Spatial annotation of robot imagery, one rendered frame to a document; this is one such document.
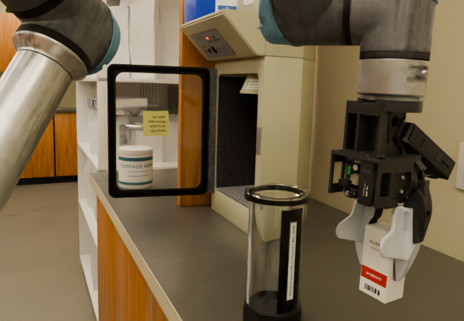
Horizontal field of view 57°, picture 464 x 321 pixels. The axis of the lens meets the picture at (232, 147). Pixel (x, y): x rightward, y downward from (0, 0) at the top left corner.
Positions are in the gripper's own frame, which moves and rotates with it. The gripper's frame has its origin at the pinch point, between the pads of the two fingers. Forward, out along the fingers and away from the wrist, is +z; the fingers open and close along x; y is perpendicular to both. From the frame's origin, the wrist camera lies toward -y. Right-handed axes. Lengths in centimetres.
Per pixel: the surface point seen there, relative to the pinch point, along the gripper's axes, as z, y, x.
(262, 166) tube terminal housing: -1, -20, -52
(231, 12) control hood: -37, -10, -54
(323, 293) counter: 18.7, -14.8, -23.6
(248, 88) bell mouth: -20, -23, -65
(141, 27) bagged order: -47, -36, -181
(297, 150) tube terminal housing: -4, -30, -51
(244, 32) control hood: -33, -13, -54
